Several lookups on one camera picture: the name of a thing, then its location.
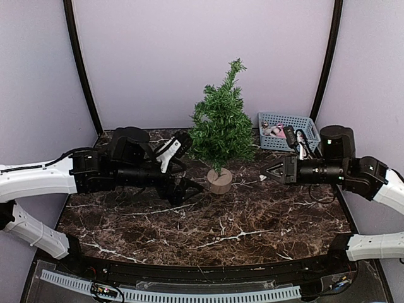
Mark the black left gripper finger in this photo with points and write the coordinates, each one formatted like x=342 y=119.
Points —
x=190 y=188
x=176 y=166

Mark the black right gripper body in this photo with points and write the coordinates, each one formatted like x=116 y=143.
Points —
x=291 y=178

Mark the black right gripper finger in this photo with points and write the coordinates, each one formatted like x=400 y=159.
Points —
x=274 y=175
x=276 y=165

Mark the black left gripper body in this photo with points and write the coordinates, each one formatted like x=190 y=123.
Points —
x=166 y=192

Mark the small green christmas tree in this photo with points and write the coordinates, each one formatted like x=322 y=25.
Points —
x=222 y=132

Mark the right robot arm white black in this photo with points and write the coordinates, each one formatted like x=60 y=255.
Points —
x=367 y=176

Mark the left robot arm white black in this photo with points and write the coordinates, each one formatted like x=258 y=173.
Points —
x=126 y=161

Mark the blue plastic basket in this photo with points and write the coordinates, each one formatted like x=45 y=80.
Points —
x=304 y=127

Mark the pink plush ornament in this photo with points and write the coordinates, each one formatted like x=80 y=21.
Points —
x=278 y=131

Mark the silver bauble ornament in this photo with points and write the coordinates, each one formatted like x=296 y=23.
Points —
x=264 y=127

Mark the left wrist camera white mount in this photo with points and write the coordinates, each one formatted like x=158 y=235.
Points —
x=175 y=147

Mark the black front rail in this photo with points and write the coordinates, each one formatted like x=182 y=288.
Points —
x=301 y=271

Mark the grey slotted cable duct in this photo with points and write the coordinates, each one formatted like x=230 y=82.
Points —
x=169 y=292

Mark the right black frame post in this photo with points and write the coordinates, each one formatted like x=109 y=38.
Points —
x=328 y=59

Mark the black frame post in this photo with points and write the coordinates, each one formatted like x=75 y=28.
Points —
x=80 y=65
x=328 y=59

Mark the left black frame post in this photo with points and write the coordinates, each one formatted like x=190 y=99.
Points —
x=80 y=65

